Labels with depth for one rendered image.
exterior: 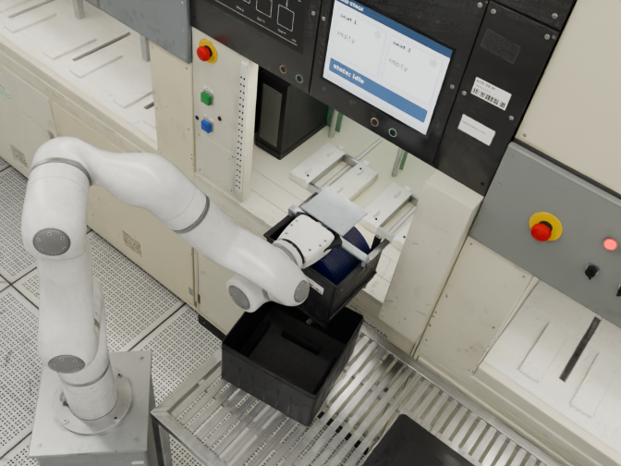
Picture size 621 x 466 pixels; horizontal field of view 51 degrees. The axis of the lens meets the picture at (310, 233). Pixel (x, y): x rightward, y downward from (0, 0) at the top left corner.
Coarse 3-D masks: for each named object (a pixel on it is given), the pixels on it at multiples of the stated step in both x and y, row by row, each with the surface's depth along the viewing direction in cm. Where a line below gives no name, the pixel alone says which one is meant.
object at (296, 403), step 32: (256, 320) 183; (288, 320) 189; (352, 320) 177; (224, 352) 165; (256, 352) 181; (288, 352) 182; (320, 352) 183; (352, 352) 185; (256, 384) 167; (288, 384) 159; (320, 384) 174; (288, 416) 170
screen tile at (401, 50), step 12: (396, 48) 133; (408, 48) 131; (408, 60) 132; (420, 60) 131; (384, 72) 138; (396, 72) 136; (432, 72) 130; (396, 84) 138; (408, 84) 136; (420, 84) 134; (432, 84) 132; (420, 96) 136
